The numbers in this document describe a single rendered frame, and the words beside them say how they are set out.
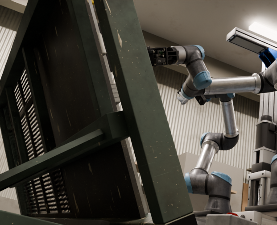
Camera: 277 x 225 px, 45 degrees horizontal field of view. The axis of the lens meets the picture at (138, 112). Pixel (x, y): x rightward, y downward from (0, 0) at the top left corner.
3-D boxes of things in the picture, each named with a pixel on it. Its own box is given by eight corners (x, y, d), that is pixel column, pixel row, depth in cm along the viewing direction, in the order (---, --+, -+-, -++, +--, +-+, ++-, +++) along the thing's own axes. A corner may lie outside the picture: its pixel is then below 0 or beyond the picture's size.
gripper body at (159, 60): (154, 46, 126) (179, 45, 132) (142, 48, 133) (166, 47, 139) (155, 67, 127) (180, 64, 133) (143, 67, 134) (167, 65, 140)
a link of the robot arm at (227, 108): (241, 155, 215) (231, 90, 189) (223, 154, 220) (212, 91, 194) (243, 143, 223) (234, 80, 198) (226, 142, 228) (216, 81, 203)
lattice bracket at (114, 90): (114, 102, 117) (121, 101, 118) (109, 84, 118) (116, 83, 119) (109, 106, 120) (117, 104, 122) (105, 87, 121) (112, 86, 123)
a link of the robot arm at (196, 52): (209, 57, 140) (201, 40, 143) (189, 59, 135) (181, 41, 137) (199, 67, 147) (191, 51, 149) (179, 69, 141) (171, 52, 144)
